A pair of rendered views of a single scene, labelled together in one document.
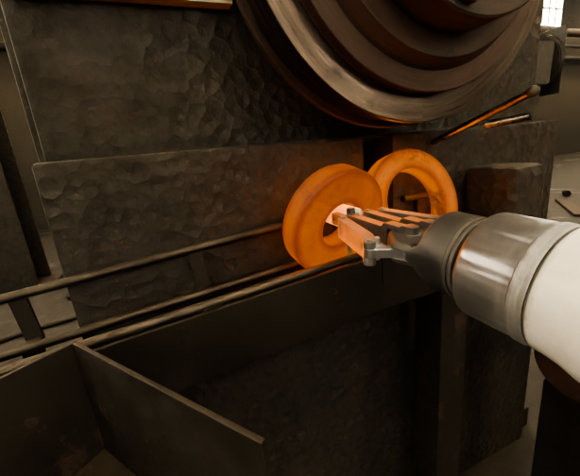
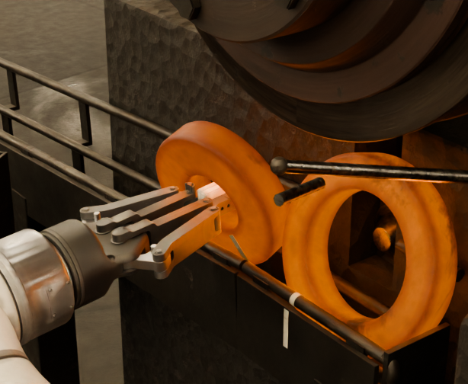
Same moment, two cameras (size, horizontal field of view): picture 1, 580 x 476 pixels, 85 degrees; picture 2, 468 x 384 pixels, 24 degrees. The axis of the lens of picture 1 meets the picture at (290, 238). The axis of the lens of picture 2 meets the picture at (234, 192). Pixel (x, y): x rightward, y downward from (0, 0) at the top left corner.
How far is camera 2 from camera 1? 1.09 m
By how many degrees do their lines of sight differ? 69
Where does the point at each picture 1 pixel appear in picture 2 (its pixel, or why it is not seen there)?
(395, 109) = (262, 91)
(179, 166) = (177, 41)
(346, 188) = (196, 158)
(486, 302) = not seen: outside the picture
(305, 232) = (166, 182)
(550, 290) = not seen: outside the picture
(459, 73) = (318, 83)
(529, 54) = not seen: outside the picture
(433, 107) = (311, 113)
